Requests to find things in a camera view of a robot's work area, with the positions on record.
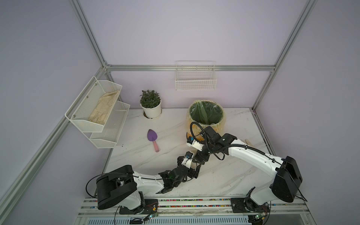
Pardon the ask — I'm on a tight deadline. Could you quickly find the clear green bin liner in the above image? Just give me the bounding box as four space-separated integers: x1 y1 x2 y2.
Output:
186 100 227 137

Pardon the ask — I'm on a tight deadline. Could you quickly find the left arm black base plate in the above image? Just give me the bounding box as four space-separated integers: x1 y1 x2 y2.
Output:
118 199 158 215

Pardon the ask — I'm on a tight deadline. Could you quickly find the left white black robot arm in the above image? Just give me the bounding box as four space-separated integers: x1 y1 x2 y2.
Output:
96 152 201 210

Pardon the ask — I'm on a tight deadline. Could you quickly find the white wire wall basket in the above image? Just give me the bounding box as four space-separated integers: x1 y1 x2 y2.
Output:
175 61 217 91

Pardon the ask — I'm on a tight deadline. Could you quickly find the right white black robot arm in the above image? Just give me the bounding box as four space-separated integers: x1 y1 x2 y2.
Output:
187 126 303 212

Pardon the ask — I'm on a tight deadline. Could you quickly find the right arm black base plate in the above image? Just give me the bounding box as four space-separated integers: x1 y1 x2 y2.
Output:
230 197 270 213

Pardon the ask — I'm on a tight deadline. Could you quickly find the aluminium front rail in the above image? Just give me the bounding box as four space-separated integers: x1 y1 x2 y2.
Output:
75 196 316 225

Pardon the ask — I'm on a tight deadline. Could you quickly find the potted green plant white pot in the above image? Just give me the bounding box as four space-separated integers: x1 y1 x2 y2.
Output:
140 90 162 119

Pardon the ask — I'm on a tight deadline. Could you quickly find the purple pink garden trowel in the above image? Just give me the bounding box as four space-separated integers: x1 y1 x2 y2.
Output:
147 129 159 152

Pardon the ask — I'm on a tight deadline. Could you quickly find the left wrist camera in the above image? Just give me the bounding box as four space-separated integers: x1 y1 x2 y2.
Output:
181 158 192 169

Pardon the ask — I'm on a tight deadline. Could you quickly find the orange trash bin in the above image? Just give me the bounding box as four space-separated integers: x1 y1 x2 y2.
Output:
187 132 208 144

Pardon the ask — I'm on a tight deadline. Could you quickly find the white two-tier mesh shelf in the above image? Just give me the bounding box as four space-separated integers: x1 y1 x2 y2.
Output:
65 77 130 149

